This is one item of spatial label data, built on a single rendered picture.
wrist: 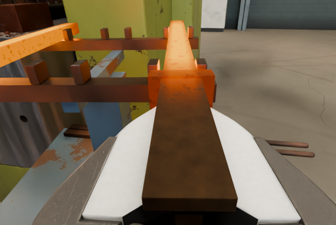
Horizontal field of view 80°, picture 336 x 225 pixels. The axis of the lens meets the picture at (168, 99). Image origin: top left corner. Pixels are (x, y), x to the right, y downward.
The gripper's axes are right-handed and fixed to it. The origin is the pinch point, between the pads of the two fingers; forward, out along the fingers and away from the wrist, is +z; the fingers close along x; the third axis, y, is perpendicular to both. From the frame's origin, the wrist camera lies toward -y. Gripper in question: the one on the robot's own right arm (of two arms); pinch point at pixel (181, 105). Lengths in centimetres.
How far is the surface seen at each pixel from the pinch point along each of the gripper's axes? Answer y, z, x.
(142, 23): 2, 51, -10
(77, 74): 0.5, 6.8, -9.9
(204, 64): -0.5, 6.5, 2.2
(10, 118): 26, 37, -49
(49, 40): 0.7, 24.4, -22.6
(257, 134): 93, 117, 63
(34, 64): -0.4, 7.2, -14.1
